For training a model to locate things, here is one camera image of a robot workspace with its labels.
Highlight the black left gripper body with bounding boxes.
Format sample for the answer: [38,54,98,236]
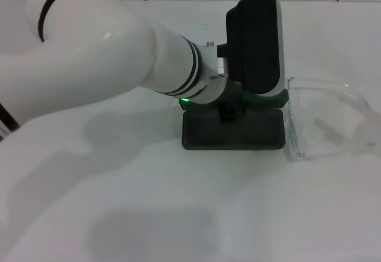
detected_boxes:
[214,82,249,111]

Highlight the clear frame glasses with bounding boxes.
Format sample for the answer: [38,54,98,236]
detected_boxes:
[284,76,376,163]

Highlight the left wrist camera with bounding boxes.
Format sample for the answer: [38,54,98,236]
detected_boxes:
[217,0,288,98]

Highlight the green glasses case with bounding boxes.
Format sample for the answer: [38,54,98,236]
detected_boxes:
[178,88,290,151]

